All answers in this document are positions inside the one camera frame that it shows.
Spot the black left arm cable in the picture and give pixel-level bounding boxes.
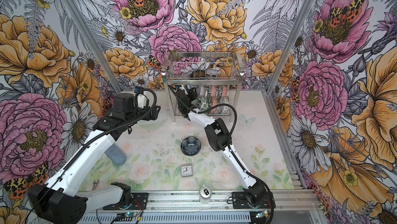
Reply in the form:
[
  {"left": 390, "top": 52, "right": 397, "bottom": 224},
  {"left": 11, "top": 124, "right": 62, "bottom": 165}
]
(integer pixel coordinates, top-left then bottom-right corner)
[{"left": 24, "top": 88, "right": 158, "bottom": 224}]

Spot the purple striped bowl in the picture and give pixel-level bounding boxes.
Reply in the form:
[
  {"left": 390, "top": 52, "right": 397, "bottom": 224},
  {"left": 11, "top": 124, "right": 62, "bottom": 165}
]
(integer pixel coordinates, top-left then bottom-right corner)
[{"left": 198, "top": 85, "right": 207, "bottom": 98}]

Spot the white vented cable duct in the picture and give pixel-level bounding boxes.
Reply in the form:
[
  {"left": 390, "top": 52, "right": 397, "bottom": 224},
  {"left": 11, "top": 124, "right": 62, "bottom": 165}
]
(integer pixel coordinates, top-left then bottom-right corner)
[{"left": 79, "top": 212, "right": 251, "bottom": 224}]

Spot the black white floral bowl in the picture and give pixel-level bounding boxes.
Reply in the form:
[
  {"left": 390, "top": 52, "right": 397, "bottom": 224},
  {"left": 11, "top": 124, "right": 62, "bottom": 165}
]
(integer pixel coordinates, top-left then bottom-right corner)
[{"left": 219, "top": 85, "right": 228, "bottom": 98}]

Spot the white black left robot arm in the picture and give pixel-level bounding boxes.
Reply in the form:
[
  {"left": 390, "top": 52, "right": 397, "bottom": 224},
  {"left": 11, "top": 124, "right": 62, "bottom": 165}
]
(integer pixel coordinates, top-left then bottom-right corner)
[{"left": 28, "top": 88, "right": 161, "bottom": 224}]

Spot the small square alarm clock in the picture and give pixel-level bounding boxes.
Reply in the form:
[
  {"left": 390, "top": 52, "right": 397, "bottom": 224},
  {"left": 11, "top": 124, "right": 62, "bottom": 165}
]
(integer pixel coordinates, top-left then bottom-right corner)
[{"left": 181, "top": 164, "right": 193, "bottom": 177}]

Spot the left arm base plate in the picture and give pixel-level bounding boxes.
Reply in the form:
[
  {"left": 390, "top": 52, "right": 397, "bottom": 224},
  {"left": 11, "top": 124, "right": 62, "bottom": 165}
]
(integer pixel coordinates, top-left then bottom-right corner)
[{"left": 103, "top": 193, "right": 149, "bottom": 211}]

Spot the aluminium front rail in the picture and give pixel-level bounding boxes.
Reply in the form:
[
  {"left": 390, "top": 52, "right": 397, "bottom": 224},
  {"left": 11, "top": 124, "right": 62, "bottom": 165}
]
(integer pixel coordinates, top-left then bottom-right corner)
[{"left": 77, "top": 189, "right": 322, "bottom": 214}]

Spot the black white patterned bowl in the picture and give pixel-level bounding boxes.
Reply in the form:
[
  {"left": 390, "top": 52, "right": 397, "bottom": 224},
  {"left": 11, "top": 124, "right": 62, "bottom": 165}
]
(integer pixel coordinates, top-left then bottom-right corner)
[{"left": 209, "top": 97, "right": 219, "bottom": 114}]

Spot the green circuit board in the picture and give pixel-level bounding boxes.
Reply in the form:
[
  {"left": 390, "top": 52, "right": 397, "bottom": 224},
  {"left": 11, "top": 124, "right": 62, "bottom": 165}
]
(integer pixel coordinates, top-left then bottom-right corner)
[{"left": 114, "top": 212, "right": 141, "bottom": 222}]

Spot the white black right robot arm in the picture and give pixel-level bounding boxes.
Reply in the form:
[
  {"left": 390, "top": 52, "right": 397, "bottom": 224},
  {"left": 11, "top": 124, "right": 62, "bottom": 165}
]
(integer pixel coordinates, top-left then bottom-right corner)
[{"left": 168, "top": 86, "right": 275, "bottom": 208}]

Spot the black corrugated right cable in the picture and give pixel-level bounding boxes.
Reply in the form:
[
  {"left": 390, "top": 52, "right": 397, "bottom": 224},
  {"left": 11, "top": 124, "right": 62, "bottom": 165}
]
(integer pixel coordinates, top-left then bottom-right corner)
[{"left": 169, "top": 85, "right": 276, "bottom": 224}]

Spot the dark navy wave bowl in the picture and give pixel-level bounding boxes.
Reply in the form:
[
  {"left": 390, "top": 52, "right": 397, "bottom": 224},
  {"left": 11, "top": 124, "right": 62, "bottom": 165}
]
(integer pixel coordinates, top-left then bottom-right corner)
[{"left": 181, "top": 136, "right": 201, "bottom": 156}]

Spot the green leaf print bowl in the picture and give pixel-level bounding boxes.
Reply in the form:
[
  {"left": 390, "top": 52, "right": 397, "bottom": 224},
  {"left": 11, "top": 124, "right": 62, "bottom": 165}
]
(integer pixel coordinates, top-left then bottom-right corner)
[{"left": 197, "top": 97, "right": 209, "bottom": 112}]

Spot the stainless steel dish rack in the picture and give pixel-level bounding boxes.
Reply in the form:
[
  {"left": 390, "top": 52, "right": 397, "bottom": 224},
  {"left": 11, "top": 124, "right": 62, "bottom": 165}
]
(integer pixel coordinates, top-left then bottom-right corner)
[{"left": 161, "top": 51, "right": 245, "bottom": 122}]

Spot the green geometric pattern bowl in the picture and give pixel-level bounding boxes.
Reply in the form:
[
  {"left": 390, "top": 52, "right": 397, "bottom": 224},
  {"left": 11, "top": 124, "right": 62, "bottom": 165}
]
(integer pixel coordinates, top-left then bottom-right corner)
[{"left": 218, "top": 97, "right": 230, "bottom": 114}]

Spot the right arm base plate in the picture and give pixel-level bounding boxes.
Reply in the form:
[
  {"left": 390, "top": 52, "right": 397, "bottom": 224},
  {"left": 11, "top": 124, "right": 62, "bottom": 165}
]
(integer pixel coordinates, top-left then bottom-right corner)
[{"left": 228, "top": 191, "right": 276, "bottom": 209}]

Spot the silver drink can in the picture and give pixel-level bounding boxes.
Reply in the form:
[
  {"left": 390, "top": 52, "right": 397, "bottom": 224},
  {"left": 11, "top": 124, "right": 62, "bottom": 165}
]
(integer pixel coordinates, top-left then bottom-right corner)
[{"left": 199, "top": 185, "right": 213, "bottom": 204}]

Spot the silver wrench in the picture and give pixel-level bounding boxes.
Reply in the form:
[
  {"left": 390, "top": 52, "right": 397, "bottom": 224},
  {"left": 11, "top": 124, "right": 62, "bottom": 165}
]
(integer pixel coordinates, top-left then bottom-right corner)
[{"left": 92, "top": 179, "right": 100, "bottom": 190}]

